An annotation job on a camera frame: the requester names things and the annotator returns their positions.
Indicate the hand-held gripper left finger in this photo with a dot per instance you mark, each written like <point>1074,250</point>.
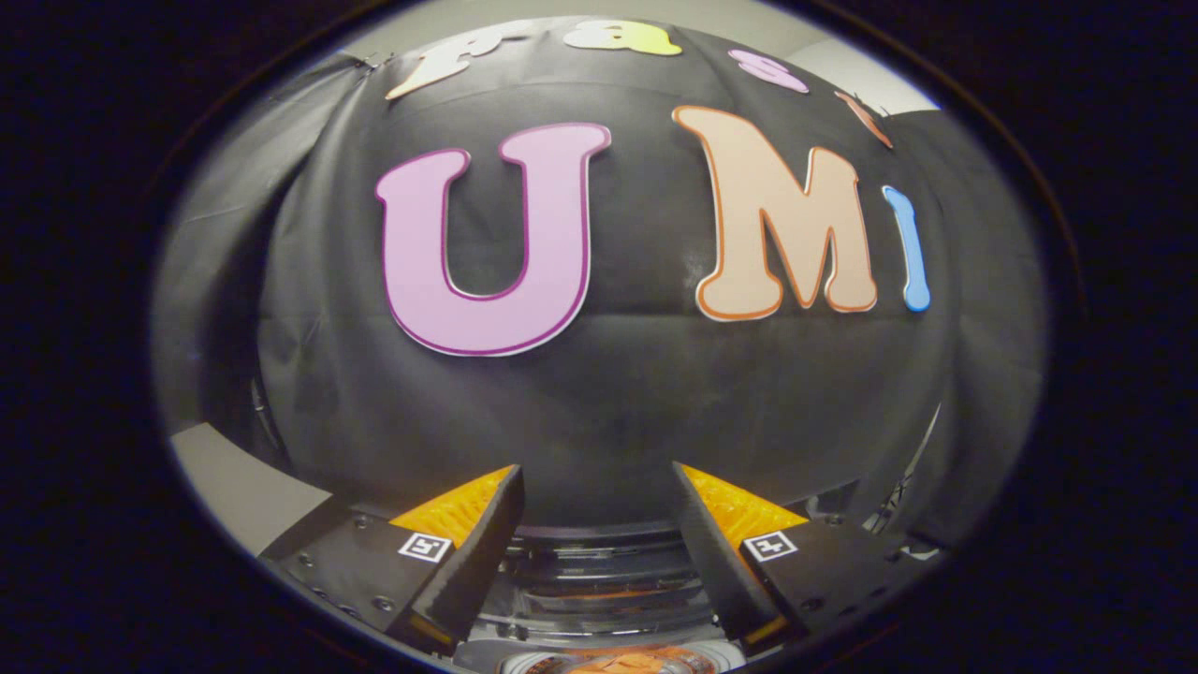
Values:
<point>482,552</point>

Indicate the orange garment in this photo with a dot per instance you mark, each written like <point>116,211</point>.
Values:
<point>636,663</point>

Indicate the grey washing machine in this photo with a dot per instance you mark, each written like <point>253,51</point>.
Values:
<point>599,637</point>

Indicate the black backdrop cloth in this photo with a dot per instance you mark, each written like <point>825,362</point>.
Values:
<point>636,412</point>

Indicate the dark glass washing machine lid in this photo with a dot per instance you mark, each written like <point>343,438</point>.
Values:
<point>608,566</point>

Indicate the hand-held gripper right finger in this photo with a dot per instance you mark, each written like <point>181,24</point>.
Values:
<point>716,552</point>

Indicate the black light stand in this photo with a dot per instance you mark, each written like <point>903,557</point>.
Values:
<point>894,505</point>

